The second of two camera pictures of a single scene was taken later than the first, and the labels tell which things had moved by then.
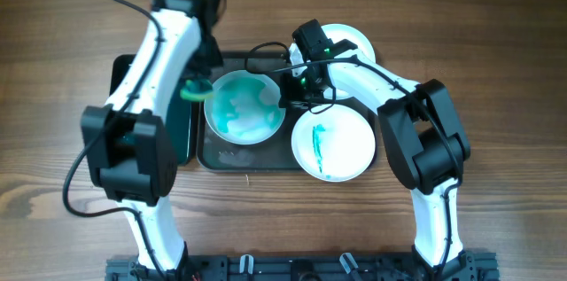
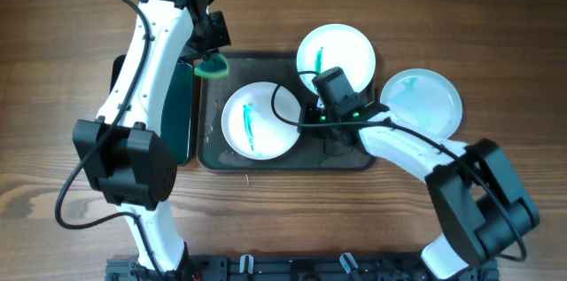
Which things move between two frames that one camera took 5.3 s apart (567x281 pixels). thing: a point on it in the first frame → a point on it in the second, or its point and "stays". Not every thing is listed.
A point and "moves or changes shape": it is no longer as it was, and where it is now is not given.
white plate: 334,144 → 251,124
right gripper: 290,90 → 311,118
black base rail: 304,268 stays
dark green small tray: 180,110 stays
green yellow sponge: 197,90 moves or changes shape
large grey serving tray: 275,153 stays
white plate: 244,108 moves or changes shape
